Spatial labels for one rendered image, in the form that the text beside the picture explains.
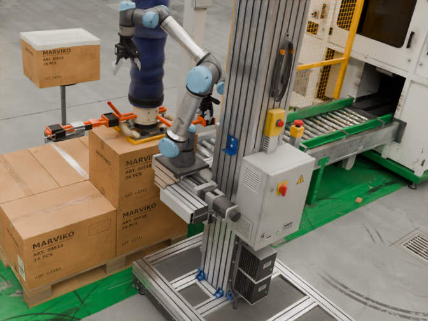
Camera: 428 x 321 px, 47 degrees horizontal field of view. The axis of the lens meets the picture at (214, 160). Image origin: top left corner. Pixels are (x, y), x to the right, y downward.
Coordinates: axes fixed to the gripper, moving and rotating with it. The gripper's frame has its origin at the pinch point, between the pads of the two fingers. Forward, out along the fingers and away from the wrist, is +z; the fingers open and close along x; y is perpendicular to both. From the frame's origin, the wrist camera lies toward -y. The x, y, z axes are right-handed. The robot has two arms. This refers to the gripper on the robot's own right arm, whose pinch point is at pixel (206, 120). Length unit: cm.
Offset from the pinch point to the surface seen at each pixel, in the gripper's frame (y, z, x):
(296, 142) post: -63, 19, 27
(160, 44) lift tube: 27, -47, -17
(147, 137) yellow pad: 35.4, 11.1, -13.4
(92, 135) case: 60, 17, -40
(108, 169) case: 60, 31, -19
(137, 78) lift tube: 39, -26, -22
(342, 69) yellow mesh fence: -235, 18, -66
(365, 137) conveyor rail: -185, 51, 9
